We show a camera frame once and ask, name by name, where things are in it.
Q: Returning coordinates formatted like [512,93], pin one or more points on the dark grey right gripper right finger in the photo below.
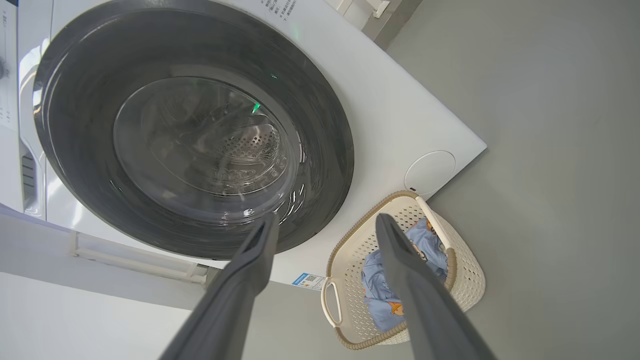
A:
[425,310]

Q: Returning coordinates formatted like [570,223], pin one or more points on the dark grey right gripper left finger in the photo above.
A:
[225,310]

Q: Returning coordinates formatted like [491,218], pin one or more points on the blue garment with orange print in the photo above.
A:
[380,280]
[430,245]

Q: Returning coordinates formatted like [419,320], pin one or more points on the black round glass washer door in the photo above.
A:
[80,150]

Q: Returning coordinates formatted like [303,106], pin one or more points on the washing machine drum interior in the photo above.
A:
[245,147]

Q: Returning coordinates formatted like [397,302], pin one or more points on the white front-load washing machine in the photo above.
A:
[400,115]

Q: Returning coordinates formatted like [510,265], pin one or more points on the blue white energy label sticker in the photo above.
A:
[309,281]

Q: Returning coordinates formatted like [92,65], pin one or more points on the cream perforated laundry basket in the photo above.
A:
[355,250]

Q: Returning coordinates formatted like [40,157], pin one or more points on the round white filter cover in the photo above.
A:
[430,172]

